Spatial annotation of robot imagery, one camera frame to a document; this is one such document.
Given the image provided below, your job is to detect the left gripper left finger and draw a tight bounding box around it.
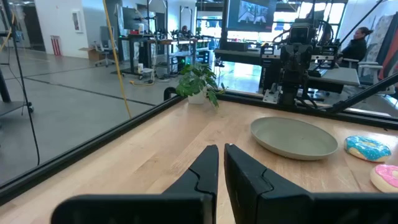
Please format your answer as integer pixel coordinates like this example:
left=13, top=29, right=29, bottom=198
left=51, top=144, right=220, bottom=224

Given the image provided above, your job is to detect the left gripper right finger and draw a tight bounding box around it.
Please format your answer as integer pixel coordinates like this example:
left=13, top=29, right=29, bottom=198
left=224, top=142, right=398, bottom=224

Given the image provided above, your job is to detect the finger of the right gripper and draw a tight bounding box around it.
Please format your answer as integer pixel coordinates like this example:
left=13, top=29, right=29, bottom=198
left=280, top=43, right=298, bottom=75
left=297, top=43, right=313, bottom=75

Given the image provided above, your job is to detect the large blue sprinkled donut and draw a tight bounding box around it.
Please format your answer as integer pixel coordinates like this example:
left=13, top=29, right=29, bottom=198
left=344, top=135, right=392, bottom=163

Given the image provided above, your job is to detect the large pink frosted donut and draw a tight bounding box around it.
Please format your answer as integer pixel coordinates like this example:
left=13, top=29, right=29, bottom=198
left=369, top=164, right=398, bottom=194

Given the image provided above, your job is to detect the grey desk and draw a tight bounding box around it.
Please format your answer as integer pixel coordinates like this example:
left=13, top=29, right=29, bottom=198
left=213, top=48, right=361, bottom=94

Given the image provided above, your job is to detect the person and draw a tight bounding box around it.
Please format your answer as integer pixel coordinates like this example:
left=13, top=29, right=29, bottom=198
left=337, top=26, right=374, bottom=68

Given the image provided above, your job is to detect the white chair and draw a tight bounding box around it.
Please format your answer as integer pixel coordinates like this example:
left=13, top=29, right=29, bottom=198
left=343, top=57, right=396, bottom=97

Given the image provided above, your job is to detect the grey-green round plate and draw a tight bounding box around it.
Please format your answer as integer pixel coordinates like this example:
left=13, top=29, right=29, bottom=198
left=250, top=116, right=339, bottom=161

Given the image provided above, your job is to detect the green potted plant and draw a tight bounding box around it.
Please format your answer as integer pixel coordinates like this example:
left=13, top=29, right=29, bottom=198
left=175, top=63, right=226, bottom=109

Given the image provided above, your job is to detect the black workbench with equipment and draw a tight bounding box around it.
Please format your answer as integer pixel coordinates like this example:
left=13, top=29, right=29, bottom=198
left=117, top=32, right=213, bottom=77

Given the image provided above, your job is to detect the cardboard box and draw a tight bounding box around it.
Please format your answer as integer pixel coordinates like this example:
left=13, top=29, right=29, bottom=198
left=78, top=46, right=105, bottom=62

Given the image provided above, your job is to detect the grey office chair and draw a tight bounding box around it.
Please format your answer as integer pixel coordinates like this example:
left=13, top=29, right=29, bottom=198
left=94, top=26, right=118, bottom=68

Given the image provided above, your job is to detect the black wheeled cart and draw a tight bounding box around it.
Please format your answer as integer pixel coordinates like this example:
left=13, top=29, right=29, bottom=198
left=0, top=0, right=35, bottom=118

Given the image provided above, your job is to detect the red white striped sign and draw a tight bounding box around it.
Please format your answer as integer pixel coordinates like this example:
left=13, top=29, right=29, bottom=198
left=50, top=35, right=62, bottom=57

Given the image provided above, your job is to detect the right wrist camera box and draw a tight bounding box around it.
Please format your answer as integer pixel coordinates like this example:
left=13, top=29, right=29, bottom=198
left=288, top=26, right=312, bottom=45

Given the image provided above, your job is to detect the wall-mounted monitor screen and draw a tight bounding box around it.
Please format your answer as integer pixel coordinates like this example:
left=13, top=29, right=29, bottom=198
left=226, top=0, right=278, bottom=33

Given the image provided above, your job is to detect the yellow hanging cable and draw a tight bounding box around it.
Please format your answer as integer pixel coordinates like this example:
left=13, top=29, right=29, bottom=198
left=102, top=0, right=132, bottom=119

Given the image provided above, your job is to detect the black hanging cable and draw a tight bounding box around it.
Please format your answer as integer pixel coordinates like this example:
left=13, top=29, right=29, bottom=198
left=2, top=0, right=41, bottom=166

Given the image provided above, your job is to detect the framed wall picture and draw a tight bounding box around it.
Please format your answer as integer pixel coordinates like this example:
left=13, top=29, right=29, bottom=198
left=71, top=10, right=84, bottom=34

